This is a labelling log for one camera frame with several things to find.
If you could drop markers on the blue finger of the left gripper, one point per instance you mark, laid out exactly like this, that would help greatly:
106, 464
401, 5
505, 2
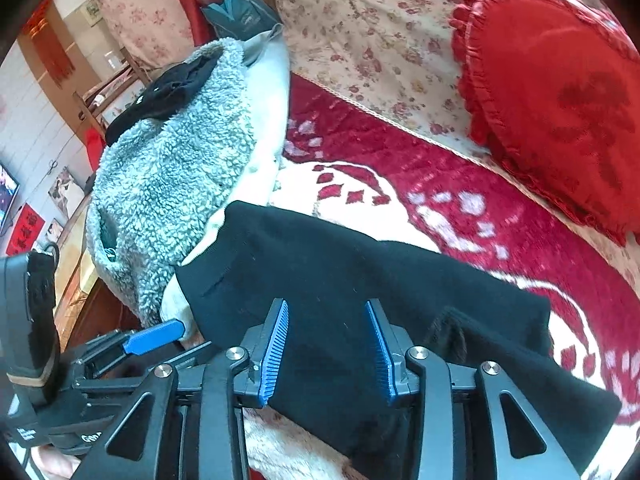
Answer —
152, 338

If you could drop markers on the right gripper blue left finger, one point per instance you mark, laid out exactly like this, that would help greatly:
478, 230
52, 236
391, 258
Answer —
188, 424

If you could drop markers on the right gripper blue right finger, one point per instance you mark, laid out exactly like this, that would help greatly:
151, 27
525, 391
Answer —
465, 422

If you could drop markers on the black knit pants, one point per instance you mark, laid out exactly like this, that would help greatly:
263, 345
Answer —
328, 383

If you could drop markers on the grey fleece jacket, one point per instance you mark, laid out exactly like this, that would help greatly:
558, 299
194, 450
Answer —
161, 189

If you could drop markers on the red white plush blanket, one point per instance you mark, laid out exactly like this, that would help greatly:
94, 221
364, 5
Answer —
345, 165

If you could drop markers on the floral beige quilt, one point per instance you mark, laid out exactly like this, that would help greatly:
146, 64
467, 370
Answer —
394, 58

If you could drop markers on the teal plastic bag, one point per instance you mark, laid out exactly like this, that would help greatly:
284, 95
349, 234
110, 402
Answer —
240, 19

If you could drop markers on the floral fabric cover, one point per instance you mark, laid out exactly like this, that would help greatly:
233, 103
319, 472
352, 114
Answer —
157, 33

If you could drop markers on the red heart ruffled pillow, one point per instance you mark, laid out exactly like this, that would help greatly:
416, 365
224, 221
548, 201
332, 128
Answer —
552, 87

